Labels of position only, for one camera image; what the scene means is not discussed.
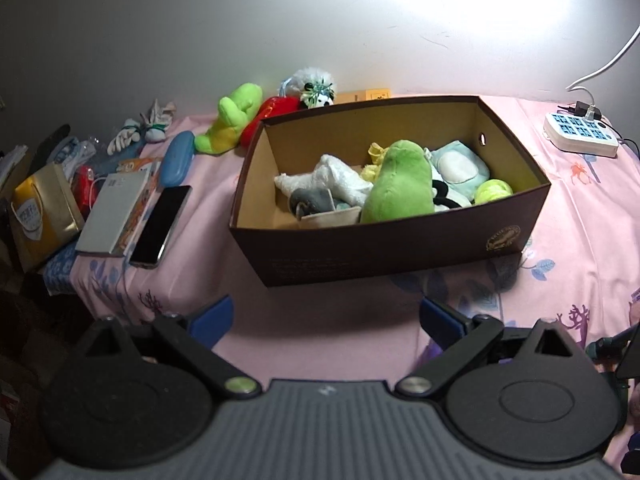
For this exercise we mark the yellow fluffy cloth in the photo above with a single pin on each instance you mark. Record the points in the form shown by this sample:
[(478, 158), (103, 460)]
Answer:
[(370, 172)]

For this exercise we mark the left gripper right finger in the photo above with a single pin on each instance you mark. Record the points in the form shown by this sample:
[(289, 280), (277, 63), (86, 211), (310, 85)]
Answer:
[(464, 343)]

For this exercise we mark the white fluffy plush toy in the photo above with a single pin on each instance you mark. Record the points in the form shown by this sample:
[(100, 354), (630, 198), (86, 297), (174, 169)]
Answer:
[(312, 87)]

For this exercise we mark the black plug adapter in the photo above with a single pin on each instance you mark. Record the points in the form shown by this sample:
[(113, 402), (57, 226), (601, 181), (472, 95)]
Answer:
[(589, 111)]

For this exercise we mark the black phone stand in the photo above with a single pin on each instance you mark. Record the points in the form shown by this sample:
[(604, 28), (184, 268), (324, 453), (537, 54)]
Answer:
[(622, 352)]

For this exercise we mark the light blue wipes pack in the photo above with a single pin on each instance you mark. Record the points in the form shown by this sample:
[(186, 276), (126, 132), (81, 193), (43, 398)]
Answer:
[(459, 167)]

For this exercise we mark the red plush toy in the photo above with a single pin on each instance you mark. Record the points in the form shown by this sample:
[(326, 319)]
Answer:
[(272, 107)]

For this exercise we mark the white power strip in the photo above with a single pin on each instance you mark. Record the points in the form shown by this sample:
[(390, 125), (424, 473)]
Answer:
[(573, 134)]

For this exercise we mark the neon green knotted scarf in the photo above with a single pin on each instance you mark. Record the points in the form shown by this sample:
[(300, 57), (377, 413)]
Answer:
[(491, 190)]

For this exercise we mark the green spotted plush toy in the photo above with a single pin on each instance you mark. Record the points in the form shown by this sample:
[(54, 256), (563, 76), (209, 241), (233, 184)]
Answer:
[(403, 188)]

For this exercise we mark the orange illustrated booklet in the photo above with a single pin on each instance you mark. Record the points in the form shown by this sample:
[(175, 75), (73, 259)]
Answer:
[(151, 167)]

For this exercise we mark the blue glasses case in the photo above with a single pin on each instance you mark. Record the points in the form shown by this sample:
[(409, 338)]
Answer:
[(177, 160)]

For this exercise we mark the red small pouch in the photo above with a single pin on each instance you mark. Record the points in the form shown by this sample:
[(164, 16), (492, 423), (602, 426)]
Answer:
[(85, 188)]

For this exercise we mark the grey small plush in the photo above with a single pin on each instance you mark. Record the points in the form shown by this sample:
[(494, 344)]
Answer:
[(305, 202)]

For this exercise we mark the black smartphone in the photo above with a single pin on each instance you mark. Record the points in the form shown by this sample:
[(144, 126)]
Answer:
[(155, 234)]

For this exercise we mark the white notebook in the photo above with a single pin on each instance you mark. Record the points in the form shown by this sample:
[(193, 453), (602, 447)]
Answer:
[(104, 230)]

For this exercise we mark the white fluffy towel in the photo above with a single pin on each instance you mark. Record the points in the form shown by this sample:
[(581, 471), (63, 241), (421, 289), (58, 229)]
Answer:
[(331, 173)]

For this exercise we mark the gold gift bag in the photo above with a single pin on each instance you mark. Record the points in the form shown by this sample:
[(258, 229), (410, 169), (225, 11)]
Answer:
[(44, 216)]

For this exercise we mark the dark brown cardboard box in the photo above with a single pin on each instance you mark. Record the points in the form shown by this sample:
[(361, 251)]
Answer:
[(399, 230)]

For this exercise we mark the yellow flat box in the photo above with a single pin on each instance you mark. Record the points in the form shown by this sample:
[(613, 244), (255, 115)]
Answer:
[(362, 95)]

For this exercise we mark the pink deer print bedsheet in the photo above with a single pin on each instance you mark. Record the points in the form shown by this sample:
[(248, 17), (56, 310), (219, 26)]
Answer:
[(327, 352)]

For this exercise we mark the green yellow plush toy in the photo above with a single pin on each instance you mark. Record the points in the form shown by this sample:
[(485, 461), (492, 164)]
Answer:
[(235, 112)]

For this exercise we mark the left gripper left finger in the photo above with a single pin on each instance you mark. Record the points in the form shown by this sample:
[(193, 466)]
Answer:
[(187, 342)]

